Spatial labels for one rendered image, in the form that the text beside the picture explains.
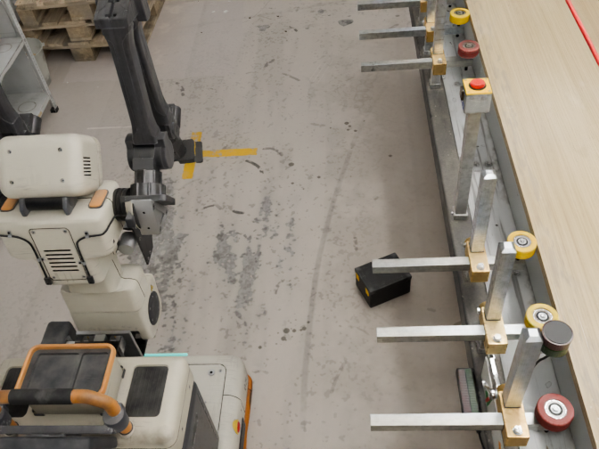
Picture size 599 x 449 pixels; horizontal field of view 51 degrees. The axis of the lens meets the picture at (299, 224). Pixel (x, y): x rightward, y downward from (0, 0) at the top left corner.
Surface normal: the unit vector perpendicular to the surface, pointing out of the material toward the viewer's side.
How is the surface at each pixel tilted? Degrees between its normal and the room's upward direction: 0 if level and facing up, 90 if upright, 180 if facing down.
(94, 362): 0
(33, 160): 48
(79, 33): 90
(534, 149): 0
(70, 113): 0
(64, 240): 82
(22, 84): 90
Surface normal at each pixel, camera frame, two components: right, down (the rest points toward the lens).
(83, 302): -0.05, 0.63
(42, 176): -0.09, 0.09
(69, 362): -0.09, -0.68
